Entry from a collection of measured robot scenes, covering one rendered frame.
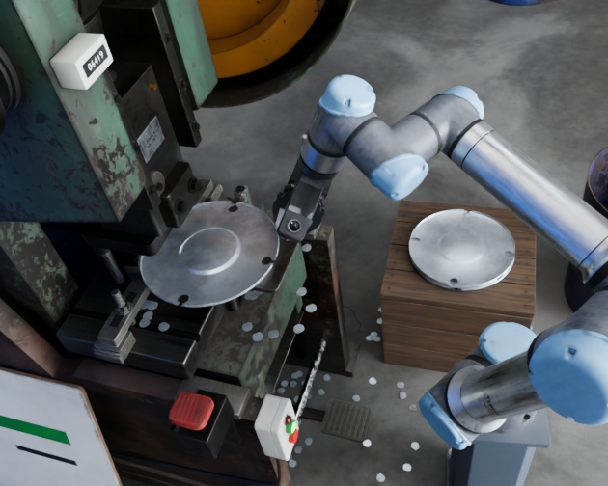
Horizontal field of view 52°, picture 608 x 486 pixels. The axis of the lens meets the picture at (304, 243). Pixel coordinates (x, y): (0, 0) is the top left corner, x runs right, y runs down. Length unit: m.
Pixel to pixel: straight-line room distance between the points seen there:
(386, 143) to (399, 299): 0.87
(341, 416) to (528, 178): 0.99
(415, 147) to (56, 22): 0.50
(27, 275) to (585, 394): 1.00
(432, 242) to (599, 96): 1.47
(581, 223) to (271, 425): 0.66
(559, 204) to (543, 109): 2.05
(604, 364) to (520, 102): 2.27
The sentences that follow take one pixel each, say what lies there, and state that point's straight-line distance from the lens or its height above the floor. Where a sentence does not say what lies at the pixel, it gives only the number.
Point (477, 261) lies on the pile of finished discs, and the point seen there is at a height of 0.37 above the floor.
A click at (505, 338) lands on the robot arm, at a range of 1.25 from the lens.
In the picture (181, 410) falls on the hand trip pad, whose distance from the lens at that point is 1.12.
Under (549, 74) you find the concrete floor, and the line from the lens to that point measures 3.19.
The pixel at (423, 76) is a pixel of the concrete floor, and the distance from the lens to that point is 3.15.
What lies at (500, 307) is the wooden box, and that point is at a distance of 1.71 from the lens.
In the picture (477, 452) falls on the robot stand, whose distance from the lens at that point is 1.47.
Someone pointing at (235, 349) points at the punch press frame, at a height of 0.65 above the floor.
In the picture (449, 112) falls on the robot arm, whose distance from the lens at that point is 0.97.
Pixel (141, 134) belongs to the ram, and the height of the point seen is 1.09.
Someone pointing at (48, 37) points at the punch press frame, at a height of 1.36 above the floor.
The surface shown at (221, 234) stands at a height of 0.79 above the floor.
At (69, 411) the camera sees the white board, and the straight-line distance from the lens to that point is 1.54.
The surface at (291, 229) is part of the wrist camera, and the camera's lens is 1.00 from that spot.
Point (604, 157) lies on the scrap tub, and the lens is 2.03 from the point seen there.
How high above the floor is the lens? 1.70
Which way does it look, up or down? 46 degrees down
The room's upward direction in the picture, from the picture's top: 10 degrees counter-clockwise
